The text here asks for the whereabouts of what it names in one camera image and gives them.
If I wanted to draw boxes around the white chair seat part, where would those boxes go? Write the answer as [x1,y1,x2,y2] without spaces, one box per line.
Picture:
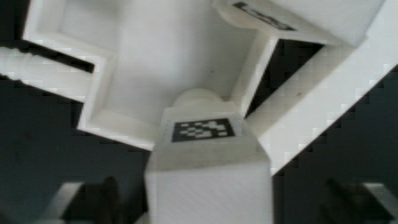
[23,0,275,150]

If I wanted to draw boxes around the white fence wall right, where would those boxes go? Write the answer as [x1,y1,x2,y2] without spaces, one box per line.
[246,0,398,172]

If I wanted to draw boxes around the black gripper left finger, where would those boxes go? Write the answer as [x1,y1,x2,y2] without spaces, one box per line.
[58,176,120,224]

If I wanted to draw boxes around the small white part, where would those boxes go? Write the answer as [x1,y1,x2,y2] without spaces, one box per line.
[143,89,273,224]

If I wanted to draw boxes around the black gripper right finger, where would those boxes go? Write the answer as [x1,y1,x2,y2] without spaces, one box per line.
[317,179,398,224]

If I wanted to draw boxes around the white chair leg with marker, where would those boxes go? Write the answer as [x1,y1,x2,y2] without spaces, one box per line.
[213,0,385,46]

